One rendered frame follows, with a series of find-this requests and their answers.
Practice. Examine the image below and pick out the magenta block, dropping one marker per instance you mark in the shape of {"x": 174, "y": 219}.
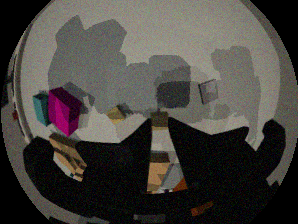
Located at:
{"x": 64, "y": 110}

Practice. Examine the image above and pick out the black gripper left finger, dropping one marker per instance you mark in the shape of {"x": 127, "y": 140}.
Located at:
{"x": 133, "y": 153}

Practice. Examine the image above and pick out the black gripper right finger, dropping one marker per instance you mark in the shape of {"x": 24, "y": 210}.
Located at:
{"x": 196, "y": 149}

